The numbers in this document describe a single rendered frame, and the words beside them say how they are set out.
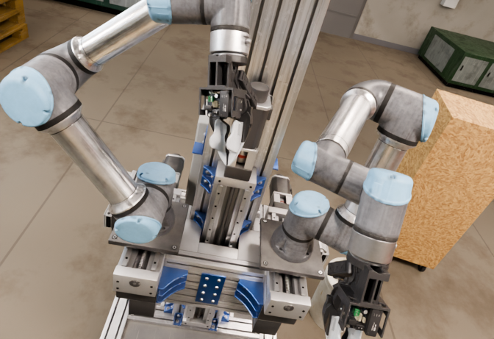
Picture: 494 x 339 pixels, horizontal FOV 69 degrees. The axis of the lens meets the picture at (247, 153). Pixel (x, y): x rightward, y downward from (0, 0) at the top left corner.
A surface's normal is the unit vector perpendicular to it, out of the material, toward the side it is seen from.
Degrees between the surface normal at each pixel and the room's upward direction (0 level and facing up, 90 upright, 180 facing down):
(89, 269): 0
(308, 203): 7
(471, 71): 90
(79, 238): 0
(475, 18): 90
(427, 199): 90
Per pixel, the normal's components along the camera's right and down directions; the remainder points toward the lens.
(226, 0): -0.05, 0.11
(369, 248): -0.38, 0.04
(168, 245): 0.22, -0.79
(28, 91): -0.16, 0.48
